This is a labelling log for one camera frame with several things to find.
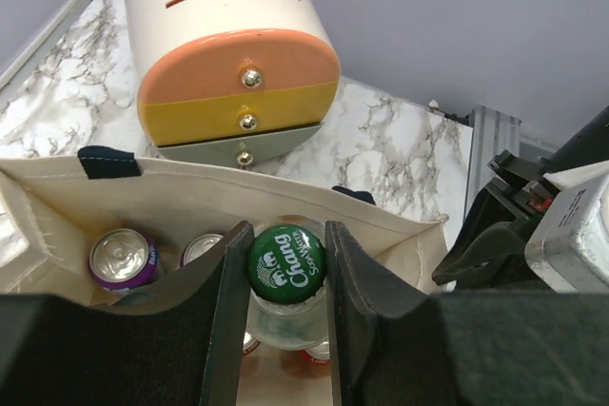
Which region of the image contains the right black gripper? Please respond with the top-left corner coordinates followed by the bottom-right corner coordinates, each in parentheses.
top-left (432, 150), bottom-right (559, 290)

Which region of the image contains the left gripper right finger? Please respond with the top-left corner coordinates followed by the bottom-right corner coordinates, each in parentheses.
top-left (325, 222), bottom-right (608, 405)

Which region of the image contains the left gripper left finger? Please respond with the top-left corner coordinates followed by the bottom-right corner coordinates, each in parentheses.
top-left (1, 222), bottom-right (254, 405)

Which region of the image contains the red soda can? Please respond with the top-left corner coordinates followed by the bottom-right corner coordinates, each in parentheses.
top-left (242, 331), bottom-right (261, 357)
top-left (303, 339), bottom-right (331, 365)

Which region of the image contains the red soda can front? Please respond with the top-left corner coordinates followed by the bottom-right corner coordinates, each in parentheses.
top-left (303, 339), bottom-right (331, 365)

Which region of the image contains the purple soda can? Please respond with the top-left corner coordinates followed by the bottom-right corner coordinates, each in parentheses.
top-left (88, 228), bottom-right (164, 295)
top-left (178, 233), bottom-right (224, 268)

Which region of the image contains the clear bottle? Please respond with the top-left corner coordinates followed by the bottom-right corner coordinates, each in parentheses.
top-left (246, 215), bottom-right (328, 351)

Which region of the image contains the purple soda can front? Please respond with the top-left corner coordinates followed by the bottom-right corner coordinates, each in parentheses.
top-left (88, 228), bottom-right (164, 295)

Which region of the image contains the beige canvas bag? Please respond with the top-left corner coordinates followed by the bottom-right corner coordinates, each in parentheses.
top-left (1, 147), bottom-right (447, 405)

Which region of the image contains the cream cylinder orange yellow face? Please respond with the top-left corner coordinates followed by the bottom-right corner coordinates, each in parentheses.
top-left (125, 0), bottom-right (341, 167)

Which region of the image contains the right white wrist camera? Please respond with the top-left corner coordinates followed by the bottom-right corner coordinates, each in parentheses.
top-left (524, 175), bottom-right (608, 293)

